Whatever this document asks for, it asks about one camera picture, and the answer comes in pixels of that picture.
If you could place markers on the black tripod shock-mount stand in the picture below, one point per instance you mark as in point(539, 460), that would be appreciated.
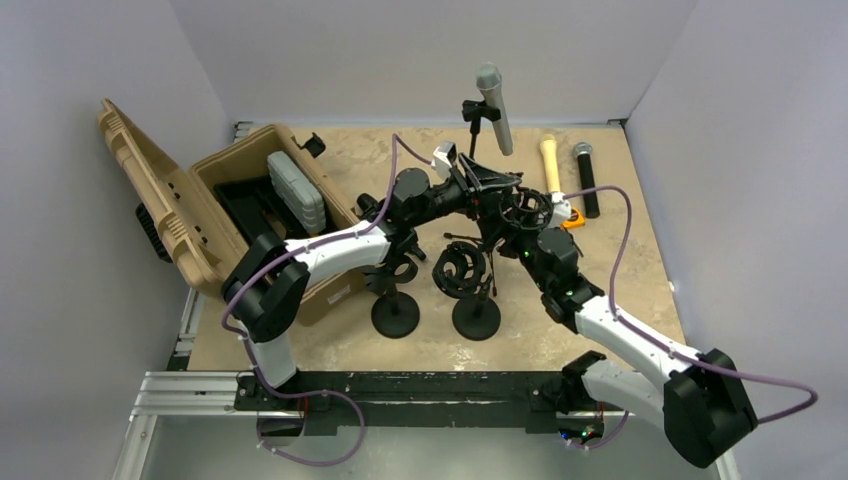
point(550, 256)

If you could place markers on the grey plastic case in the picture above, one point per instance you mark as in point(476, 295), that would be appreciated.
point(297, 191)

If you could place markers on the tall black mic stand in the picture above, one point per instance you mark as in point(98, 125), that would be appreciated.
point(474, 112)

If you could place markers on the silver microphone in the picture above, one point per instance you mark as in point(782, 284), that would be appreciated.
point(489, 83)

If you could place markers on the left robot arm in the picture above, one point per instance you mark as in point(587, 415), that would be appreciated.
point(265, 291)

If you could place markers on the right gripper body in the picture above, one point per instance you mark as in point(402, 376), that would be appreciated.
point(517, 244)

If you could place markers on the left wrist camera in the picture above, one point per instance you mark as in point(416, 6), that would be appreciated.
point(443, 159)

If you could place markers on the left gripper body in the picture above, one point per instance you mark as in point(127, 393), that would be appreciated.
point(472, 195)

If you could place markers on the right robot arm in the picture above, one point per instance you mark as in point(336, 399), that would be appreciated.
point(696, 399)

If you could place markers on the orange tape measure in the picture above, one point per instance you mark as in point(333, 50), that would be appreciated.
point(575, 220)

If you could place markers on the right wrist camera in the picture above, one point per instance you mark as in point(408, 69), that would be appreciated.
point(561, 209)

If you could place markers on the black aluminium base frame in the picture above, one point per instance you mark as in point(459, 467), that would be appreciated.
point(506, 410)

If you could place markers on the black shock-mount round stand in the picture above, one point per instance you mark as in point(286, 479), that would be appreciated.
point(461, 273)

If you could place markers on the black mesh-head microphone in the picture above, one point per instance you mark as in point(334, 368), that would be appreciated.
point(582, 152)

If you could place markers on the black toolbox tray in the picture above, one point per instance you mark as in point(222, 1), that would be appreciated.
point(255, 208)

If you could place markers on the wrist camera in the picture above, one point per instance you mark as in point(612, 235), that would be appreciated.
point(561, 209)
point(443, 159)

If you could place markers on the black round-base mic stand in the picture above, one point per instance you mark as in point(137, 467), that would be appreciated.
point(394, 314)

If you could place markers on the tan plastic toolbox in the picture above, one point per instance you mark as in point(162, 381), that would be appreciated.
point(186, 215)

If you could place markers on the cream condenser microphone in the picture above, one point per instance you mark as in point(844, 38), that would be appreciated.
point(548, 147)

